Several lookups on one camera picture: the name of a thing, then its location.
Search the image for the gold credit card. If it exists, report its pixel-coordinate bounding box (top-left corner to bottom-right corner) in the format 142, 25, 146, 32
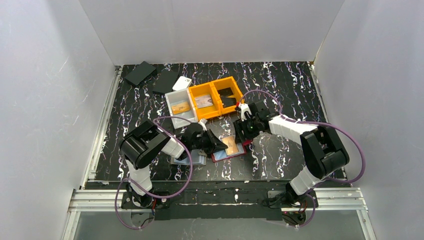
222, 135, 245, 157

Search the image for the red leather card holder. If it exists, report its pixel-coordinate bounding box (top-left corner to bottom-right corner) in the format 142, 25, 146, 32
211, 135, 247, 163

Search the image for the grey card holder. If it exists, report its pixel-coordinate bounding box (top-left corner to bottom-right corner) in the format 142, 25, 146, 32
170, 149, 208, 167

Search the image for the grey credit card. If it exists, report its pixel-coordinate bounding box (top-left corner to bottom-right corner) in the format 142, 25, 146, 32
220, 96, 237, 108

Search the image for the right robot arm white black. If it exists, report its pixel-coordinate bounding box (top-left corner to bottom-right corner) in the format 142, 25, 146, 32
233, 101, 350, 200

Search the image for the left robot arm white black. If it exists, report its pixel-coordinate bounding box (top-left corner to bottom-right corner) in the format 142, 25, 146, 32
120, 120, 228, 200

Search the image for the orange card in bin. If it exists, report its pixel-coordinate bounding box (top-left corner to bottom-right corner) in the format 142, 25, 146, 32
171, 101, 191, 115

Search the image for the id card in bin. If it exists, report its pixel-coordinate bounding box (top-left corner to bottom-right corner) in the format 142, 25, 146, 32
194, 94, 214, 109

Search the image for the black card in bin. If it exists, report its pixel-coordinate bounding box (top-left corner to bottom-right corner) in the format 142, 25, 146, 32
217, 87, 234, 97

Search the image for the orange bin middle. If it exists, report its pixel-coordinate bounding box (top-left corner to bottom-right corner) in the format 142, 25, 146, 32
188, 82, 222, 120

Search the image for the orange bin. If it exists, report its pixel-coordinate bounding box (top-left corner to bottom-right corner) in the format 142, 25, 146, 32
211, 76, 243, 115
188, 82, 222, 120

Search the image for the white plastic bin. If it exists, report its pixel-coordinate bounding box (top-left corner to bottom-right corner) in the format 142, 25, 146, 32
165, 88, 198, 129

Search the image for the orange bin right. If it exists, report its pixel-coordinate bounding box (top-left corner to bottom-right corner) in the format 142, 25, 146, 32
211, 76, 243, 115

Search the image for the white small box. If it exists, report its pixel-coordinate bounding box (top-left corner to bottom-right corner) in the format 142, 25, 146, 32
172, 76, 193, 92

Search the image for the black flat box right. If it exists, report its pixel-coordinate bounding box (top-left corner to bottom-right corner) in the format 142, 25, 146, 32
152, 70, 180, 95

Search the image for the black flat box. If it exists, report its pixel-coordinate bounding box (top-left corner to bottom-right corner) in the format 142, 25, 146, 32
124, 61, 157, 87
152, 70, 180, 95

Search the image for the black flat box left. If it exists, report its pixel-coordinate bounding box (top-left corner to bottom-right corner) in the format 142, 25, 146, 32
124, 61, 157, 87

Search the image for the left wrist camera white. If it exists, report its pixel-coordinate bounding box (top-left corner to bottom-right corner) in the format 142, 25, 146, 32
198, 118, 208, 131

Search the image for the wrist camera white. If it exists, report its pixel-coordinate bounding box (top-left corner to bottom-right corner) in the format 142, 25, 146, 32
235, 102, 253, 122
198, 118, 208, 131

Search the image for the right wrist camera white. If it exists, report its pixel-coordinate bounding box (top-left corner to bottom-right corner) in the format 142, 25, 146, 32
235, 102, 253, 122

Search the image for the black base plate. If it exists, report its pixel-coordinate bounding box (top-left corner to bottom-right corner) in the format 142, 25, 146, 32
117, 180, 319, 221

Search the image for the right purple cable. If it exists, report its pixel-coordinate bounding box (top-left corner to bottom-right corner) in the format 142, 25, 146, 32
239, 89, 367, 228

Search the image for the aluminium rail frame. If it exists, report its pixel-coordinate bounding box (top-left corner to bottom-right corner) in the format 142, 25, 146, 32
62, 66, 376, 240

